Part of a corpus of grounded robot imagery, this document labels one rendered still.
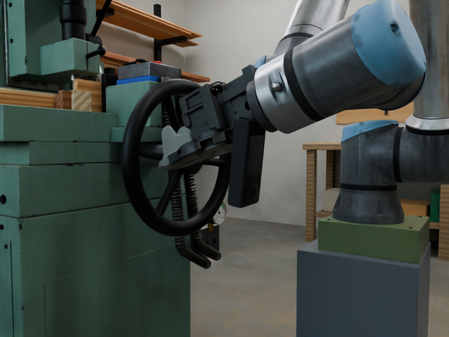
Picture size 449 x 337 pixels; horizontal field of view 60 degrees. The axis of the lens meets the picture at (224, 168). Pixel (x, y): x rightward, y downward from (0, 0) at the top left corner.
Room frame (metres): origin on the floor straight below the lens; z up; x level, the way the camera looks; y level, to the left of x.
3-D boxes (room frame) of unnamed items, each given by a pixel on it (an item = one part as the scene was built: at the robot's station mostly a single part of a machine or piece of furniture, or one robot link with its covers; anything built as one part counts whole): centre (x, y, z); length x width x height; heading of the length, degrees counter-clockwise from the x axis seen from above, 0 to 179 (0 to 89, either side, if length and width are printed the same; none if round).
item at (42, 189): (0.99, 0.45, 0.76); 0.57 x 0.45 x 0.09; 55
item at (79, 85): (0.93, 0.26, 0.94); 0.22 x 0.02 x 0.08; 145
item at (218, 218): (1.01, 0.03, 0.65); 0.06 x 0.04 x 0.08; 145
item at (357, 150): (1.09, -0.41, 0.82); 0.17 x 0.15 x 0.18; 55
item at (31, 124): (0.91, 0.23, 0.87); 0.61 x 0.30 x 0.06; 145
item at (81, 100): (0.78, 0.28, 0.92); 0.03 x 0.03 x 0.04; 30
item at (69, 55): (0.93, 0.37, 1.03); 0.14 x 0.07 x 0.09; 55
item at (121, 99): (0.86, 0.16, 0.91); 0.15 x 0.14 x 0.09; 145
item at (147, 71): (0.86, 0.15, 0.99); 0.13 x 0.11 x 0.06; 145
